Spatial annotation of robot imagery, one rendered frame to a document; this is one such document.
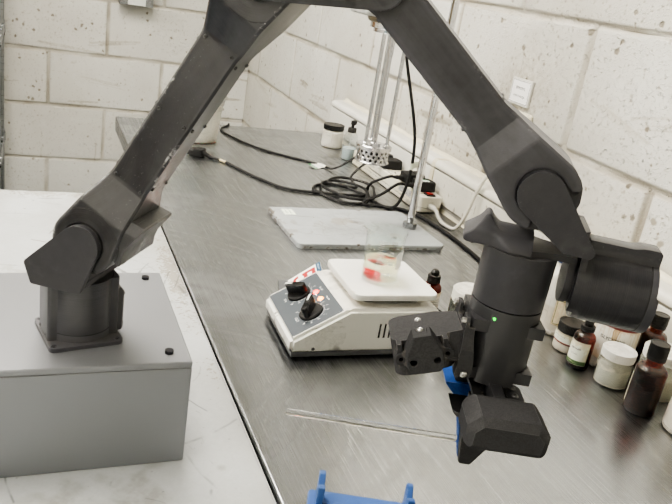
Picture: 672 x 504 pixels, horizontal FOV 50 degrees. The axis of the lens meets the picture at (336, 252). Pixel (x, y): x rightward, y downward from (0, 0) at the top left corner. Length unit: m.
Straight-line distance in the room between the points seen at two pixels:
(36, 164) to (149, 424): 2.72
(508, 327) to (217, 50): 0.31
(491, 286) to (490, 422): 0.10
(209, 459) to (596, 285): 0.40
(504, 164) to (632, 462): 0.47
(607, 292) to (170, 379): 0.38
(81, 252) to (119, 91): 2.69
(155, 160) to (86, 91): 2.69
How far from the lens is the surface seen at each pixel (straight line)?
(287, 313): 0.95
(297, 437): 0.78
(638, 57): 1.29
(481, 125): 0.54
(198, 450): 0.75
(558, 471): 0.84
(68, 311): 0.68
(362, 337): 0.93
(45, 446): 0.70
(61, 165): 3.36
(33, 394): 0.67
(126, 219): 0.62
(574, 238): 0.54
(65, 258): 0.64
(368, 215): 1.49
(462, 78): 0.54
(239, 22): 0.55
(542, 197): 0.53
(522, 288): 0.56
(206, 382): 0.85
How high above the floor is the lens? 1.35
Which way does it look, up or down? 20 degrees down
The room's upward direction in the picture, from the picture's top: 10 degrees clockwise
